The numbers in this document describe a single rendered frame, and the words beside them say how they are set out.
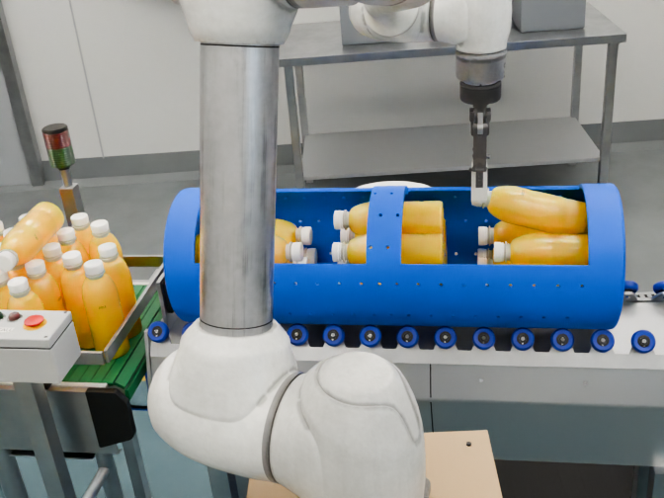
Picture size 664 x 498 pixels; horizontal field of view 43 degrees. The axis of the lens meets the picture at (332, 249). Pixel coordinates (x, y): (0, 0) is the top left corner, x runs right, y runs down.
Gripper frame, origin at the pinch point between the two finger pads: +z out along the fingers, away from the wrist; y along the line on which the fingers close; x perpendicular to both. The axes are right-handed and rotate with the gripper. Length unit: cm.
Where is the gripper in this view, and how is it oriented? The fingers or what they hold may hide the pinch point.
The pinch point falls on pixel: (479, 181)
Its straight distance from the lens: 167.4
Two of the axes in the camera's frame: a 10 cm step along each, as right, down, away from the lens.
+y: 1.5, -4.7, 8.7
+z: 0.7, 8.8, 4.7
